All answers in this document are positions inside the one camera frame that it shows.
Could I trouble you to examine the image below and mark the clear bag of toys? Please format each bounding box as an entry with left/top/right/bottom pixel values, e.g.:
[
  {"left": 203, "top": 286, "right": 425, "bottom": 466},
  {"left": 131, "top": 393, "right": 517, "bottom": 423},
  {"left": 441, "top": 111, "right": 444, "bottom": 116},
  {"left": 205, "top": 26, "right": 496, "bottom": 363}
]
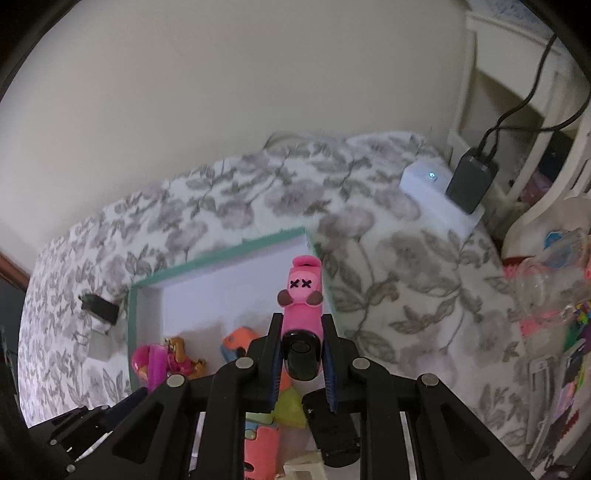
[{"left": 504, "top": 228, "right": 590, "bottom": 477}]

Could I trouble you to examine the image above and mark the white power strip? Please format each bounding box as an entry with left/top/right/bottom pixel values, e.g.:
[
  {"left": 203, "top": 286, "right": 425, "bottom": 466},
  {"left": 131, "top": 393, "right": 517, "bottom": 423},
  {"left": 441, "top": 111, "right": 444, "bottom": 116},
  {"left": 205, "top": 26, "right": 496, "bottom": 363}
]
[{"left": 399, "top": 160, "right": 485, "bottom": 244}]

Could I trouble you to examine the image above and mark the black wall charger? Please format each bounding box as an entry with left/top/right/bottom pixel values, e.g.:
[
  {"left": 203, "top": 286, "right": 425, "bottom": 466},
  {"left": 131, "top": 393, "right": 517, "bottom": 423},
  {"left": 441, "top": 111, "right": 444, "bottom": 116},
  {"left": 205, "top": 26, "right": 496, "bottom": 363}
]
[{"left": 79, "top": 293, "right": 119, "bottom": 325}]

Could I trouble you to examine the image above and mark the floral grey white blanket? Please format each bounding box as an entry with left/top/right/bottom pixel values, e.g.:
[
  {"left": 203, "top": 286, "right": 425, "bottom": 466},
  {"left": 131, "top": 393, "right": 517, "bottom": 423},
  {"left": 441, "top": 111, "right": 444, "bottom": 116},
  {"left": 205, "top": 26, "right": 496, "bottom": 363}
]
[{"left": 18, "top": 132, "right": 528, "bottom": 457}]

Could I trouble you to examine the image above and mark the black power cable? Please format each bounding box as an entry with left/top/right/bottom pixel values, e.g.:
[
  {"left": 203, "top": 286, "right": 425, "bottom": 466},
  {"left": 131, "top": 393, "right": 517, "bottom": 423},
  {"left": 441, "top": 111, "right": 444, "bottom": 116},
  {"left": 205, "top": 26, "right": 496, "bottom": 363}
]
[{"left": 475, "top": 32, "right": 591, "bottom": 160}]

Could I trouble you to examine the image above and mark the black toy car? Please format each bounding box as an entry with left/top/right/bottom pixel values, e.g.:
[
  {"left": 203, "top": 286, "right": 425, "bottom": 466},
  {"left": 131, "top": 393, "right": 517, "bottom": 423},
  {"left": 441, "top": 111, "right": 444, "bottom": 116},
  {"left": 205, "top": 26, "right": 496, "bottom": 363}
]
[{"left": 301, "top": 389, "right": 361, "bottom": 468}]

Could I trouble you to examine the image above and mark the white wall charger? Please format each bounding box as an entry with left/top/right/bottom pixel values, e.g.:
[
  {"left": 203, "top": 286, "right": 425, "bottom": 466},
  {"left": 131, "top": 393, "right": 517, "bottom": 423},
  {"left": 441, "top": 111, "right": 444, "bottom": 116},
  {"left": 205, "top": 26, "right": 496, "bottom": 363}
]
[{"left": 87, "top": 324, "right": 112, "bottom": 361}]

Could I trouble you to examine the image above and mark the pink character tube toy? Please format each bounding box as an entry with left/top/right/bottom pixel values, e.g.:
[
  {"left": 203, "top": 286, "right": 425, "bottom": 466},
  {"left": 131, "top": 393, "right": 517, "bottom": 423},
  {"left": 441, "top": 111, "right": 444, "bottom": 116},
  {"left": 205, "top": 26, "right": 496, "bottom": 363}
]
[{"left": 277, "top": 255, "right": 324, "bottom": 382}]

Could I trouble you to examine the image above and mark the cream plastic frame piece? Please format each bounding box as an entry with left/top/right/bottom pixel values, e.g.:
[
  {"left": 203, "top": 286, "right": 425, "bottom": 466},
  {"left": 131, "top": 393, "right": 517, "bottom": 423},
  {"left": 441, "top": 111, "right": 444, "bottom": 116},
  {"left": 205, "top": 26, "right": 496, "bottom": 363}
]
[{"left": 281, "top": 451, "right": 328, "bottom": 480}]

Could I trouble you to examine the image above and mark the white shelf unit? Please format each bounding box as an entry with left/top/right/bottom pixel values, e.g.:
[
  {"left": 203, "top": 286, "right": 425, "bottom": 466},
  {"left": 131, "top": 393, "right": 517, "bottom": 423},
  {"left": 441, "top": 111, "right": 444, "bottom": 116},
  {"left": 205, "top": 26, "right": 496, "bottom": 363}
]
[{"left": 446, "top": 1, "right": 590, "bottom": 257}]

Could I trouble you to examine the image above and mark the pink helmet dog figure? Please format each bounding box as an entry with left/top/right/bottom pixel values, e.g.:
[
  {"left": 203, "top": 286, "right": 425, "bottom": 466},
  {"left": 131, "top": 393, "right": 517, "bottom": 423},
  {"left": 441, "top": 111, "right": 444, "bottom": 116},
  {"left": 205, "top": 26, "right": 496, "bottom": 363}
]
[{"left": 130, "top": 336, "right": 206, "bottom": 392}]

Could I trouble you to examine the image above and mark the teal rimmed white box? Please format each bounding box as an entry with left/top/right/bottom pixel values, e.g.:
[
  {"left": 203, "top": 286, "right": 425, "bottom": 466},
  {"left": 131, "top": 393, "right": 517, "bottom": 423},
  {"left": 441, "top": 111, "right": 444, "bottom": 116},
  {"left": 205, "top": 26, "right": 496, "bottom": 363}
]
[{"left": 127, "top": 229, "right": 315, "bottom": 377}]

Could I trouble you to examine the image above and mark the dark grey power adapter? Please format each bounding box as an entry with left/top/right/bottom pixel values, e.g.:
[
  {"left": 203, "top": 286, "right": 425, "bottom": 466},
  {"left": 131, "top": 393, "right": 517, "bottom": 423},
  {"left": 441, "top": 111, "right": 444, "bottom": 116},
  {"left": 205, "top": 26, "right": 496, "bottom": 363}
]
[{"left": 445, "top": 148, "right": 498, "bottom": 215}]

